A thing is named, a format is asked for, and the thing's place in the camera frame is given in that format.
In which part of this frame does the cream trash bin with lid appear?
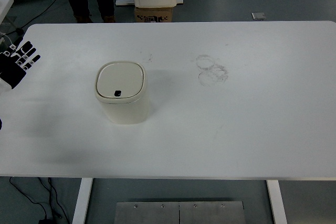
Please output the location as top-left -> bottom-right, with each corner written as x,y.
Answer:
94,61 -> 151,125

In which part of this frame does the grey metal plate with screws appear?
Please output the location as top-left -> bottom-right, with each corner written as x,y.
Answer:
115,200 -> 246,224

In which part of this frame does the printed cardboard box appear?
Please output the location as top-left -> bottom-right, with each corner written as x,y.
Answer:
134,6 -> 174,23

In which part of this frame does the small white side table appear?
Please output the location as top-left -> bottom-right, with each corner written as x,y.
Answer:
0,0 -> 15,25

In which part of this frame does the white floor foot bar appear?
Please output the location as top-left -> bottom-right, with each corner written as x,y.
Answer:
115,0 -> 185,7

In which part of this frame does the thin black floor cable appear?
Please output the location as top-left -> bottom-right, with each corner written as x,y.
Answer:
5,0 -> 64,36

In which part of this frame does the black floor cable with adapter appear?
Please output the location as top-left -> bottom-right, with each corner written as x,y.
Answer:
9,176 -> 69,224

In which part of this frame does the white table leg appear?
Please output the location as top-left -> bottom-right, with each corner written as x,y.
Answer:
71,178 -> 93,224
266,179 -> 288,224

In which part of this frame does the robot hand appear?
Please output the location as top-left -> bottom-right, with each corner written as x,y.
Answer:
0,37 -> 41,90

